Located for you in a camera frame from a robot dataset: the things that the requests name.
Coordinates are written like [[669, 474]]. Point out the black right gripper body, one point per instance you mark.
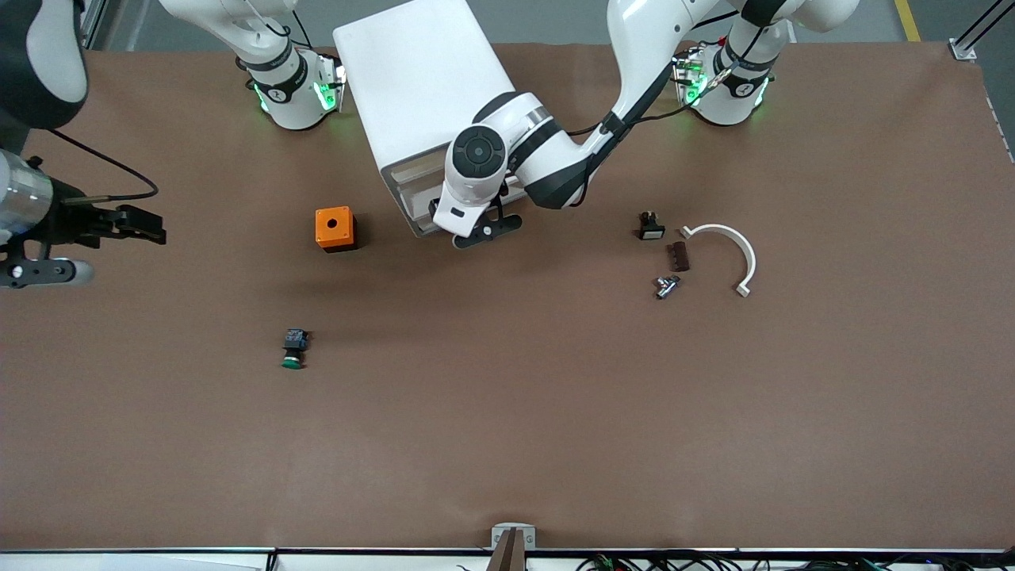
[[70, 220]]

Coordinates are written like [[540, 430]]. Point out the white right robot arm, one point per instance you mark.
[[277, 95]]

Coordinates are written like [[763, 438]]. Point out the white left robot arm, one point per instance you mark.
[[555, 159]]

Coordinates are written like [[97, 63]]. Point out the arm base connector panel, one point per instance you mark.
[[328, 83], [691, 79]]

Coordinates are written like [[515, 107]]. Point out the white drawer cabinet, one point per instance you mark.
[[412, 79]]

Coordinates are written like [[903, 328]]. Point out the green push button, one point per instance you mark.
[[294, 346]]

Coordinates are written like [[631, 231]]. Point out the brown table mat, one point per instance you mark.
[[507, 396]]

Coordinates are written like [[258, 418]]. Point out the small metal connector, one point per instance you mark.
[[664, 288]]

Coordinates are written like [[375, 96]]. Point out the brown terminal block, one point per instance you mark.
[[679, 257]]

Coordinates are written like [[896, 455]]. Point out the white table edge profile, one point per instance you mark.
[[158, 561]]

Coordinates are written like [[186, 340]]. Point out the orange button enclosure box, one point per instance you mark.
[[342, 231]]

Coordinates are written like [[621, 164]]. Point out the black white rectangular switch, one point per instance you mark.
[[652, 231]]

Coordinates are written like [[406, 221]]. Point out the white curved bracket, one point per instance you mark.
[[720, 228]]

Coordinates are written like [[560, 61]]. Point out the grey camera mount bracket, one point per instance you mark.
[[513, 543]]

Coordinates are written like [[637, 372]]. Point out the aluminium frame post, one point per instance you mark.
[[963, 49]]

